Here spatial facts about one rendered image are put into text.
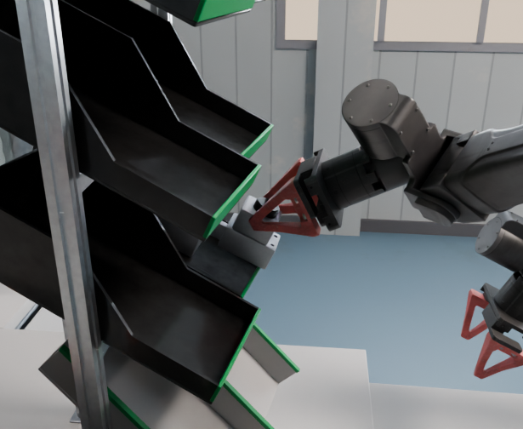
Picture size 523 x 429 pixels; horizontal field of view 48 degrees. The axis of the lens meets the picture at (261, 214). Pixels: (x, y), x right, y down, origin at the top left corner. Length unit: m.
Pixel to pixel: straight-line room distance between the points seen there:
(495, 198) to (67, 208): 0.36
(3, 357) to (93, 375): 0.71
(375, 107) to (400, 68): 2.87
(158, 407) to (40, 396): 0.47
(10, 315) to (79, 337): 0.84
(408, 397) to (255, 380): 0.34
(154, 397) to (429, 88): 2.98
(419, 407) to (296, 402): 0.21
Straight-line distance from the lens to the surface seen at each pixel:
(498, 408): 1.11
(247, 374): 0.84
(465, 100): 3.54
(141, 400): 0.68
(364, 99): 0.59
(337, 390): 1.08
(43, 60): 0.44
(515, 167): 0.50
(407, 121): 0.57
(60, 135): 0.45
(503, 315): 0.91
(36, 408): 1.11
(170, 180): 0.52
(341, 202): 0.65
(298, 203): 0.64
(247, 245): 0.69
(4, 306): 1.40
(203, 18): 0.43
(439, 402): 1.09
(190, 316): 0.62
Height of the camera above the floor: 1.55
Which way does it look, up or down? 23 degrees down
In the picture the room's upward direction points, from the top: straight up
